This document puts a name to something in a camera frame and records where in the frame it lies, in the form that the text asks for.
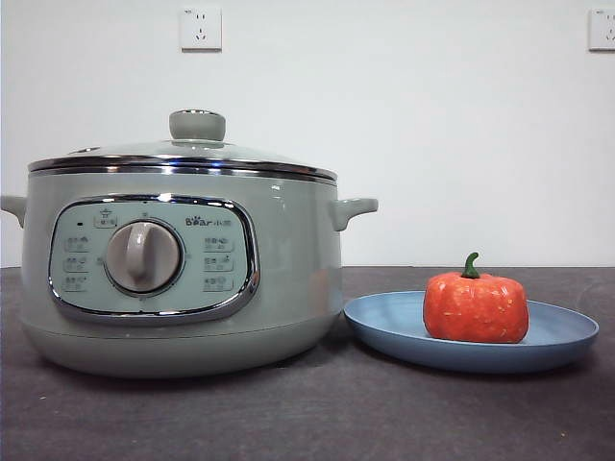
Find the glass lid with green knob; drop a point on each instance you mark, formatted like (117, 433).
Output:
(197, 126)

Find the orange pumpkin with green stem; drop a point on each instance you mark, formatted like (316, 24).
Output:
(474, 312)

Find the white wall socket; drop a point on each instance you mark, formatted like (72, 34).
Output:
(201, 29)
(604, 30)

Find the pale green electric steamer pot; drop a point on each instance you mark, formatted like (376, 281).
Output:
(288, 269)

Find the blue plate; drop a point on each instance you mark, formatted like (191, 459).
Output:
(384, 326)

